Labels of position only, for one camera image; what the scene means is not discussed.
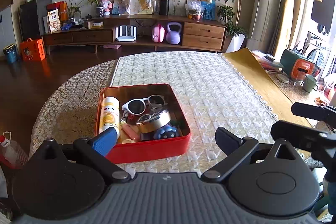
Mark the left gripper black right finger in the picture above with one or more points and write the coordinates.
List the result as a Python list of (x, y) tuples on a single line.
[(237, 151)]

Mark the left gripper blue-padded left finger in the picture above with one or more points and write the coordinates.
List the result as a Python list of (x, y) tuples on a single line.
[(93, 152)]

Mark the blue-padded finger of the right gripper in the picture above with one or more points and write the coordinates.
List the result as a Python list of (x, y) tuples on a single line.
[(297, 135)]

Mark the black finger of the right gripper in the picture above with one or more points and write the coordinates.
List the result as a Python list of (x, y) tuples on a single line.
[(316, 113)]

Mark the white yellow bottle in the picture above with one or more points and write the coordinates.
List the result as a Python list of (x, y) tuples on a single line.
[(110, 115)]

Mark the pink eraser stick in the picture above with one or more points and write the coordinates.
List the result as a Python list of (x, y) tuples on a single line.
[(129, 131)]

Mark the white sunglasses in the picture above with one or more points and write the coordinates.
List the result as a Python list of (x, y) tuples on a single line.
[(138, 107)]

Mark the purple sheep toy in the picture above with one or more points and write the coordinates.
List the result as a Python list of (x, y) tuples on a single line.
[(166, 132)]

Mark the round gold tin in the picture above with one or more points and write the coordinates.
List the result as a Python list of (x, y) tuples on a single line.
[(151, 122)]

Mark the green mug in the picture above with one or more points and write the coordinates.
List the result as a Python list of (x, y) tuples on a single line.
[(310, 84)]

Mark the yellow table runner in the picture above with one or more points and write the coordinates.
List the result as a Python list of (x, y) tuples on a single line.
[(245, 62)]

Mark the clear glass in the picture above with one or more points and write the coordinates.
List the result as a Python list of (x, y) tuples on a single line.
[(299, 78)]

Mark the lace tablecloth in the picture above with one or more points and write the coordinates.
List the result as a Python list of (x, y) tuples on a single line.
[(70, 112)]

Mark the round white lid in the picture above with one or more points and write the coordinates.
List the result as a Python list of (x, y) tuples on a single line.
[(283, 78)]

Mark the cream quilted table mat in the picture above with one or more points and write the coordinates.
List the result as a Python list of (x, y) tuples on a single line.
[(211, 93)]

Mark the red metal tin box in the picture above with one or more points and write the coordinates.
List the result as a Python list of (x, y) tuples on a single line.
[(151, 149)]

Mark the white router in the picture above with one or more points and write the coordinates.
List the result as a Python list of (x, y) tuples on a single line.
[(126, 33)]

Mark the orange gift bag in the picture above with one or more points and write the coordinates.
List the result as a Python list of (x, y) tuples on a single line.
[(32, 50)]

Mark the wooden tv cabinet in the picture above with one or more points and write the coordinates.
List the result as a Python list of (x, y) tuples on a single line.
[(208, 35)]

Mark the purple kettlebell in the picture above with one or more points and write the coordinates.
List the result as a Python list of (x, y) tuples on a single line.
[(173, 37)]

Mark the blue bucket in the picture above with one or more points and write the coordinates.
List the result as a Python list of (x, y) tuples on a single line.
[(10, 53)]

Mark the pink toy case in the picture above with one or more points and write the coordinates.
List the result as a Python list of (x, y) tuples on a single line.
[(158, 33)]

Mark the black speaker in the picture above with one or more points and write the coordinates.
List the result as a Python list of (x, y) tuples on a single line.
[(164, 7)]

